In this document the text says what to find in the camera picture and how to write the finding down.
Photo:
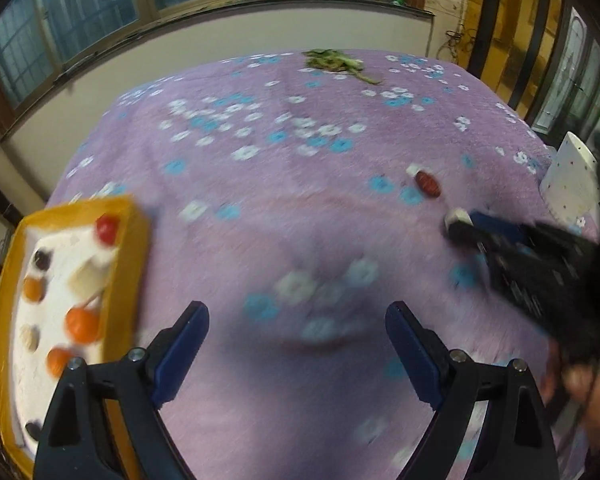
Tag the dark purple plum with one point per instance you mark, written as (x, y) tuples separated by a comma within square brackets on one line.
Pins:
[(42, 259)]

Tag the white fruit piece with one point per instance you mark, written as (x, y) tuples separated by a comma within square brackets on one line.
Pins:
[(457, 216), (415, 169)]

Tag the green vegetable leaves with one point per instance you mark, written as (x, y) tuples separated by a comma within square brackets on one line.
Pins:
[(330, 60)]

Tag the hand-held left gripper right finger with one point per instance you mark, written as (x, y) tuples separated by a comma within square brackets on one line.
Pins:
[(415, 355)]

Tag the window with wooden frame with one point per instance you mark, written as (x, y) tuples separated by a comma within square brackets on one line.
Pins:
[(80, 15)]

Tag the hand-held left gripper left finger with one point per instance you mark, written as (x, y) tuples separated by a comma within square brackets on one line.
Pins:
[(180, 355)]

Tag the white foam tray yellow tape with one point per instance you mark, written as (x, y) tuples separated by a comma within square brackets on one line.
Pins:
[(65, 245)]

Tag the large orange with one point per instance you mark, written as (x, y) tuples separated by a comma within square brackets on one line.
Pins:
[(82, 324)]

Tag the round cut beige fruit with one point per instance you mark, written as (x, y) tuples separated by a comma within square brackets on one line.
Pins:
[(28, 336)]

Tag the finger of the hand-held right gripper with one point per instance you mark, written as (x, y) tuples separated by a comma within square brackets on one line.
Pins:
[(472, 237), (500, 227)]

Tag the purple floral tablecloth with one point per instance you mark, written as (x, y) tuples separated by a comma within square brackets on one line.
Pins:
[(280, 185)]

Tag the red date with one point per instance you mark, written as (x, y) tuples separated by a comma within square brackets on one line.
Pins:
[(426, 183)]

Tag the yellow and black door frame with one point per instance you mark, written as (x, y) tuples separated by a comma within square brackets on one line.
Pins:
[(515, 20)]

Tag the person's right hand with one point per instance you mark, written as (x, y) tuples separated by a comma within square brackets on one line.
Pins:
[(580, 382)]

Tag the dark avocado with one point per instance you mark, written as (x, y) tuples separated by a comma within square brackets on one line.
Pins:
[(33, 428)]

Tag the large beige fruit chunk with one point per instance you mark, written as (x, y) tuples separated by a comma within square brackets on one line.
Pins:
[(87, 277)]

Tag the white dotted cup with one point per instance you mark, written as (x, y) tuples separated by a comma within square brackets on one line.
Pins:
[(570, 175)]

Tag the red tomato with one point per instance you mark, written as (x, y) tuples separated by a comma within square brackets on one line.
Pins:
[(107, 228)]

